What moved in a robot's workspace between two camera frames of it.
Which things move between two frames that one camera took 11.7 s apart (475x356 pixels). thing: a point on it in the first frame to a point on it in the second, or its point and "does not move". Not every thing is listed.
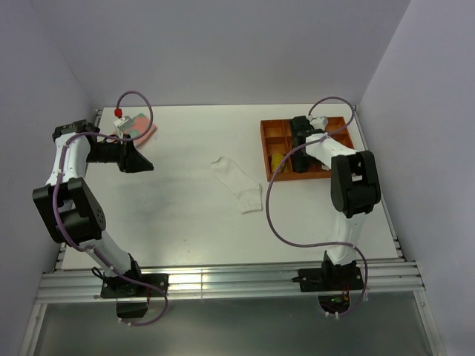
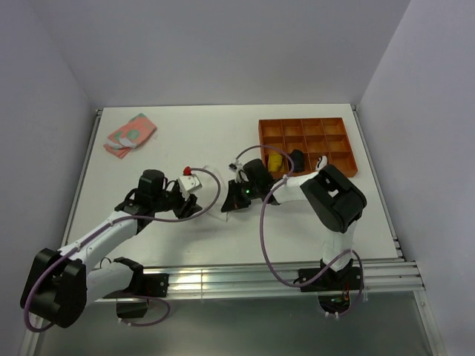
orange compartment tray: x=277 y=139 does not move
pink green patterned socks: x=142 y=129 does not move
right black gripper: x=313 y=160 to x=234 y=201
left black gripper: x=130 y=160 to x=185 y=207
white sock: x=249 y=193 to x=215 y=211
